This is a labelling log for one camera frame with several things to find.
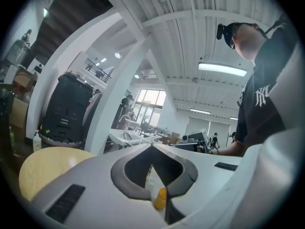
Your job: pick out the person's head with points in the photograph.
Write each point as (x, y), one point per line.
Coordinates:
(247, 44)

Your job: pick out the large window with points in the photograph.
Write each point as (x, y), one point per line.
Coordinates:
(150, 96)

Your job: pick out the dark staircase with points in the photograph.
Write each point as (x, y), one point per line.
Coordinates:
(71, 15)

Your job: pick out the person's right forearm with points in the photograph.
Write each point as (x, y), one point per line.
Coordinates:
(231, 149)

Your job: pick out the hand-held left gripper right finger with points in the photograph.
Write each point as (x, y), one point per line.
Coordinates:
(209, 175)

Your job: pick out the long ceiling light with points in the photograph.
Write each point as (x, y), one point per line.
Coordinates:
(200, 111)
(234, 118)
(221, 68)

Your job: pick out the person's black t-shirt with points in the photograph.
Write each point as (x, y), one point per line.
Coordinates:
(257, 118)

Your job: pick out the large cardboard box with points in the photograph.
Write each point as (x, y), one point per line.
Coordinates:
(19, 118)

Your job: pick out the small cardboard box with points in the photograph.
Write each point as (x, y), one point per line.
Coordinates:
(23, 80)

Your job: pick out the large metal urn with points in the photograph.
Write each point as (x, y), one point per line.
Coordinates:
(17, 51)

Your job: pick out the white pump bottle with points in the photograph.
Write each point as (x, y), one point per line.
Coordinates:
(37, 143)

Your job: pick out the orange cup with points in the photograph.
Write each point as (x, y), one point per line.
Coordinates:
(160, 198)

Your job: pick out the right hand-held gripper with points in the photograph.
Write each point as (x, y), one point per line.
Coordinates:
(202, 148)

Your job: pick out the round yellow side table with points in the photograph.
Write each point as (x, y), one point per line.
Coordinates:
(47, 166)

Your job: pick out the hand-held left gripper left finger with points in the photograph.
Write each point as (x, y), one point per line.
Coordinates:
(95, 187)

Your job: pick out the round ceiling light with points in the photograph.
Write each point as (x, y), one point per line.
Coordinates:
(117, 55)
(136, 76)

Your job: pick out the black head-worn camera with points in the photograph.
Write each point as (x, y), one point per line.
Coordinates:
(219, 31)

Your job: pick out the white sink counter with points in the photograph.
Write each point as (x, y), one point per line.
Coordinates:
(119, 136)

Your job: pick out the round ceiling sensor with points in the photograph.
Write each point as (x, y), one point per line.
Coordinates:
(195, 79)

